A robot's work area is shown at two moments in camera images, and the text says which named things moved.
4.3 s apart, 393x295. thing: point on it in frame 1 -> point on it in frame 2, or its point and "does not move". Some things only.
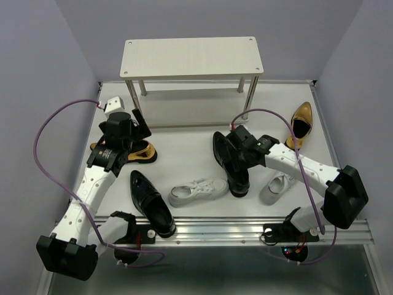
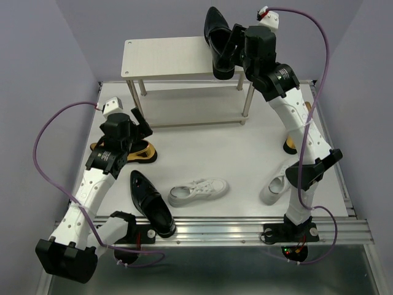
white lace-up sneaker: [199, 190] does not move
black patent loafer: [153, 205] does not move
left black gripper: [143, 130] does not move
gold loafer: [140, 151] does not move
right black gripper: [249, 164] -> [233, 39]
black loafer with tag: [237, 171] -> [217, 31]
